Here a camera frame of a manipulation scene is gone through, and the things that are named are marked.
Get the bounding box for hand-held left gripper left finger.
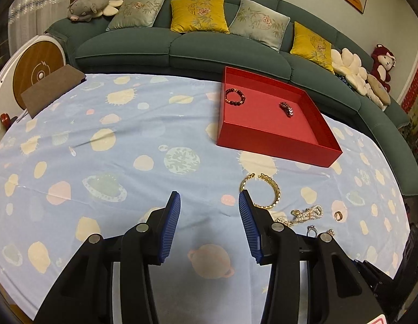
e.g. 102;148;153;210
33;191;181;324

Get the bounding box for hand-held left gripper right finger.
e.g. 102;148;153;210
238;190;389;324

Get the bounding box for gold bangle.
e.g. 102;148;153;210
240;173;282;210

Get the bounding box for white pearl bracelet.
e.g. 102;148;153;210
290;204;323;225

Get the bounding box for red shallow box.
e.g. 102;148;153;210
216;66;343;168

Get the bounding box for blue planet print tablecloth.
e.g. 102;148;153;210
0;72;410;321

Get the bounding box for dark green sofa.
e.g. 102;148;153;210
45;0;418;196

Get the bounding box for brown cardboard box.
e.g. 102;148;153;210
21;66;87;120

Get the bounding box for white flower cushion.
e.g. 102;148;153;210
331;48;369;97

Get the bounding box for brown round cushion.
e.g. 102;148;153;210
366;73;392;111

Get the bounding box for yellow embroidered pillow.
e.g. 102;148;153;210
170;0;230;35
290;21;335;74

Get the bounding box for grey-green embroidered pillow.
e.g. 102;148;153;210
106;0;169;32
228;0;291;52

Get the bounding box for round white wooden device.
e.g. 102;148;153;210
0;34;66;117

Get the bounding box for red monkey plush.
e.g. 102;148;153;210
370;44;397;92

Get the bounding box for grey pig plush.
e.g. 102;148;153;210
67;0;112;23

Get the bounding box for white curtain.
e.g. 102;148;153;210
8;0;75;59

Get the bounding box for dark red bead bracelet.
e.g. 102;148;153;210
225;89;247;106

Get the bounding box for red wall hanging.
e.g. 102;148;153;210
401;73;418;123

